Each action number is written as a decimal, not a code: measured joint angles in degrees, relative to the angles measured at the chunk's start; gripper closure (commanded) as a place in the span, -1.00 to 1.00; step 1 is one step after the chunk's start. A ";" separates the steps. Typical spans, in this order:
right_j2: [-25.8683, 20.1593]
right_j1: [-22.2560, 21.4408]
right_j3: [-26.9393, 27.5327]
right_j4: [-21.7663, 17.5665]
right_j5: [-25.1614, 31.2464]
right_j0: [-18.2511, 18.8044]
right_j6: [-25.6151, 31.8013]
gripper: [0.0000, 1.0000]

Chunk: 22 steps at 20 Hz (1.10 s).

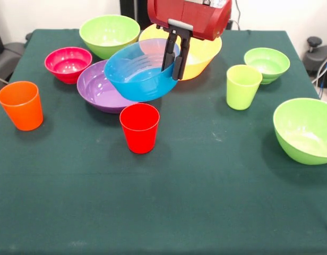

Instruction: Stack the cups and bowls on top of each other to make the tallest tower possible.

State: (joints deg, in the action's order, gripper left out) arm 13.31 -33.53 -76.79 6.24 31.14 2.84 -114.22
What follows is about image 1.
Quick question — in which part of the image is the blue cable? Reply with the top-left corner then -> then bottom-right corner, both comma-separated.
318,62 -> 327,99

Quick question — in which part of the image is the purple bowl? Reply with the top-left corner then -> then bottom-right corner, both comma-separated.
76,59 -> 143,114

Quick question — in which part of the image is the pink bowl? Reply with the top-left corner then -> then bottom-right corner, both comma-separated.
44,47 -> 93,85

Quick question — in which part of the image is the grey chair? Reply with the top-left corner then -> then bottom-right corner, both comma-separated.
0,42 -> 25,83

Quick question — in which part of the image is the black hanging cable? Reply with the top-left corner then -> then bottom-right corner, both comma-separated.
234,0 -> 242,22

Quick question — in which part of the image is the black knobbed stand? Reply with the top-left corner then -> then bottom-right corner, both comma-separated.
304,36 -> 327,88

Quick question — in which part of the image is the small green bowl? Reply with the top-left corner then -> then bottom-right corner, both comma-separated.
243,47 -> 291,85

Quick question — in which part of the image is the grey cable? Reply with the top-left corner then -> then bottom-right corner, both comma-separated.
311,54 -> 327,83

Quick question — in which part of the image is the red cup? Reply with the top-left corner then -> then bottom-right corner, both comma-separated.
119,103 -> 161,155

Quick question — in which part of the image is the blue bowl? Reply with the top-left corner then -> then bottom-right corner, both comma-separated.
104,38 -> 182,103

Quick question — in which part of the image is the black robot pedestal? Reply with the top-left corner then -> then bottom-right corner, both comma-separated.
120,0 -> 150,27

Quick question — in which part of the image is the large yellow bowl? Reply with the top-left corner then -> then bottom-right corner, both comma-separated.
139,23 -> 222,81

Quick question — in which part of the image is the yellow-green cup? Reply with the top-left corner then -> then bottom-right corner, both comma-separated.
226,64 -> 263,111

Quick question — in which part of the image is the large light green bowl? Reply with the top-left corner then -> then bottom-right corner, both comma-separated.
272,97 -> 327,166
79,14 -> 141,60

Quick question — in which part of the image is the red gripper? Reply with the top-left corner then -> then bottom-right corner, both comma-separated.
147,0 -> 233,81

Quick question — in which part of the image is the dark green tablecloth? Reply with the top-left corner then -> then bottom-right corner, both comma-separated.
0,28 -> 327,255

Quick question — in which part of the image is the orange cup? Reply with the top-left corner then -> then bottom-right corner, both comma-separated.
0,81 -> 44,132

